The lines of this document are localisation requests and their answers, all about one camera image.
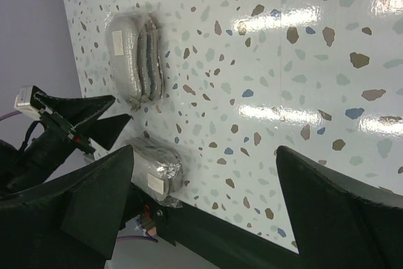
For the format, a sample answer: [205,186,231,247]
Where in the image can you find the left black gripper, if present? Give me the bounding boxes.
[1,86,132,200]

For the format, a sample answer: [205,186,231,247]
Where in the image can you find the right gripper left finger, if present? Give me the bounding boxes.
[1,146,134,268]

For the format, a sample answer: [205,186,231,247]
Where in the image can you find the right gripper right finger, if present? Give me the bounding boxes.
[276,146,402,268]

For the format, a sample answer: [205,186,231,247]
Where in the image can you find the silver scourer pack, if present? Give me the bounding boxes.
[124,137,186,209]
[105,11,164,110]

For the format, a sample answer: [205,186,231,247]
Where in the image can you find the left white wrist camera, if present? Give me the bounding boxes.
[14,86,45,120]

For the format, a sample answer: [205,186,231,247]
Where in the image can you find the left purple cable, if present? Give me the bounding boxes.
[0,110,23,123]

